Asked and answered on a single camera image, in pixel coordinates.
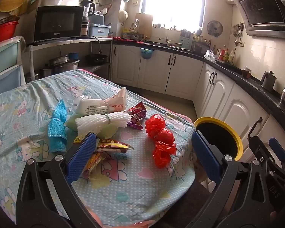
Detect red plastic basin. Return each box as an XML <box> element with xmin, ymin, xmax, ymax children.
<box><xmin>0</xmin><ymin>20</ymin><xmax>20</xmax><ymax>48</ymax></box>

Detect red plastic bag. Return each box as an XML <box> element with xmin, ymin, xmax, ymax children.
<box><xmin>145</xmin><ymin>114</ymin><xmax>178</xmax><ymax>169</ymax></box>

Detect white plastic package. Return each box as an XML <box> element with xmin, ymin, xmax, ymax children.
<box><xmin>74</xmin><ymin>87</ymin><xmax>127</xmax><ymax>117</ymax></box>

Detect orange snack wrapper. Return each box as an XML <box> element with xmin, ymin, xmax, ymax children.
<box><xmin>82</xmin><ymin>151</ymin><xmax>112</xmax><ymax>180</ymax></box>

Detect white kitchen cabinets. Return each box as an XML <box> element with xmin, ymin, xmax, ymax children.
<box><xmin>112</xmin><ymin>44</ymin><xmax>285</xmax><ymax>171</ymax></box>

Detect pastel plastic drawer cabinet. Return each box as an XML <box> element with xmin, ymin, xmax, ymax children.
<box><xmin>0</xmin><ymin>37</ymin><xmax>27</xmax><ymax>96</ymax></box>

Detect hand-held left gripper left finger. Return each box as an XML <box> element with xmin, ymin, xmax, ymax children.
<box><xmin>15</xmin><ymin>132</ymin><xmax>102</xmax><ymax>228</ymax></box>

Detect white round wall hanger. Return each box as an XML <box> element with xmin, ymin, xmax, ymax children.
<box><xmin>119</xmin><ymin>9</ymin><xmax>129</xmax><ymax>26</ymax></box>

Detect kitchen faucet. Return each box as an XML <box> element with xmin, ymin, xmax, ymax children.
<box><xmin>132</xmin><ymin>19</ymin><xmax>141</xmax><ymax>41</ymax></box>

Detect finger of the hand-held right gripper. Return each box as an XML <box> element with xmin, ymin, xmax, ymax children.
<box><xmin>249</xmin><ymin>136</ymin><xmax>276</xmax><ymax>171</ymax></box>
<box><xmin>268</xmin><ymin>137</ymin><xmax>285</xmax><ymax>165</ymax></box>

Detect red condiment bottles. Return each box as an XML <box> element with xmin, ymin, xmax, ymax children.
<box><xmin>216</xmin><ymin>45</ymin><xmax>230</xmax><ymax>63</ymax></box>

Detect steel kitchen shelf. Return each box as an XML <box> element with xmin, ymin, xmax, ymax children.
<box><xmin>26</xmin><ymin>37</ymin><xmax>114</xmax><ymax>79</ymax></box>

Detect blue hanging basket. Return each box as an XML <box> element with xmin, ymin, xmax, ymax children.
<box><xmin>140</xmin><ymin>47</ymin><xmax>155</xmax><ymax>60</ymax></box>

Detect brown glass jar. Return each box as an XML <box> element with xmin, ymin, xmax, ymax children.
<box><xmin>243</xmin><ymin>66</ymin><xmax>253</xmax><ymax>79</ymax></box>

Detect white foam net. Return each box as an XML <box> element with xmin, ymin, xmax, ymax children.
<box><xmin>75</xmin><ymin>113</ymin><xmax>131</xmax><ymax>139</ymax></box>

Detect black microwave oven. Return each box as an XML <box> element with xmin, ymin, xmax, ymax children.
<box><xmin>33</xmin><ymin>5</ymin><xmax>85</xmax><ymax>44</ymax></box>

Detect steel cooking pot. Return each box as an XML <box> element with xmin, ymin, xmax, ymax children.
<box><xmin>48</xmin><ymin>55</ymin><xmax>80</xmax><ymax>77</ymax></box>

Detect printed cartoon blanket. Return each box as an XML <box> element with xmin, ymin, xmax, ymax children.
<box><xmin>0</xmin><ymin>69</ymin><xmax>196</xmax><ymax>228</ymax></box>

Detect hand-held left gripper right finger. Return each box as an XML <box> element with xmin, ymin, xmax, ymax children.
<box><xmin>192</xmin><ymin>131</ymin><xmax>271</xmax><ymax>228</ymax></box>

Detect blue scrub cloth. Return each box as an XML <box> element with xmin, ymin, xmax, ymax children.
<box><xmin>47</xmin><ymin>99</ymin><xmax>68</xmax><ymax>153</ymax></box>

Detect small wall fan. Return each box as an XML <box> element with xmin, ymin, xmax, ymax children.
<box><xmin>207</xmin><ymin>20</ymin><xmax>223</xmax><ymax>38</ymax></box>

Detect hanging kitchen utensils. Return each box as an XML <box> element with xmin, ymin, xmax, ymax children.
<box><xmin>231</xmin><ymin>22</ymin><xmax>244</xmax><ymax>45</ymax></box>

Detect bright window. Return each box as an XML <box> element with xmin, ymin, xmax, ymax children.
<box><xmin>140</xmin><ymin>0</ymin><xmax>206</xmax><ymax>27</ymax></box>

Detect black range hood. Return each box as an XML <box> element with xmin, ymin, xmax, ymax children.
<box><xmin>229</xmin><ymin>0</ymin><xmax>285</xmax><ymax>38</ymax></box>

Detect black wok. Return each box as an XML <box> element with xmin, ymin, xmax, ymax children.
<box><xmin>85</xmin><ymin>54</ymin><xmax>108</xmax><ymax>65</ymax></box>

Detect wooden cutting board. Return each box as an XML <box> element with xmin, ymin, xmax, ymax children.
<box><xmin>135</xmin><ymin>13</ymin><xmax>154</xmax><ymax>35</ymax></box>

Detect purple snack wrapper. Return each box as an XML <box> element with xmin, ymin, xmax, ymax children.
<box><xmin>129</xmin><ymin>114</ymin><xmax>144</xmax><ymax>131</ymax></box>

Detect yellow rimmed black trash bin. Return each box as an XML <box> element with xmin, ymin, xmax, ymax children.
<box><xmin>193</xmin><ymin>117</ymin><xmax>244</xmax><ymax>162</ymax></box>

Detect yellow red snack wrapper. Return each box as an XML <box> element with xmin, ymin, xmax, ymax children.
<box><xmin>74</xmin><ymin>135</ymin><xmax>135</xmax><ymax>153</ymax></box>

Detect dark red snack wrapper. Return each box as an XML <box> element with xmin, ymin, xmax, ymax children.
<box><xmin>127</xmin><ymin>101</ymin><xmax>147</xmax><ymax>120</ymax></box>

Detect teal organizer box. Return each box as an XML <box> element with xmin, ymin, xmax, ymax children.
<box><xmin>179</xmin><ymin>30</ymin><xmax>194</xmax><ymax>49</ymax></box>

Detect blue plastic dish bin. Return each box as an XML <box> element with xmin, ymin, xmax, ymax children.
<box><xmin>89</xmin><ymin>14</ymin><xmax>112</xmax><ymax>38</ymax></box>

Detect green cloth bundle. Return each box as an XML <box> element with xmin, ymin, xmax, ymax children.
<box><xmin>64</xmin><ymin>117</ymin><xmax>119</xmax><ymax>139</ymax></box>

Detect crumpled clear plastic bag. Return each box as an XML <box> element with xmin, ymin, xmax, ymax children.
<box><xmin>204</xmin><ymin>50</ymin><xmax>217</xmax><ymax>61</ymax></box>

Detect black countertop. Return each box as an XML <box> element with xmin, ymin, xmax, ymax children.
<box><xmin>113</xmin><ymin>38</ymin><xmax>285</xmax><ymax>133</ymax></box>

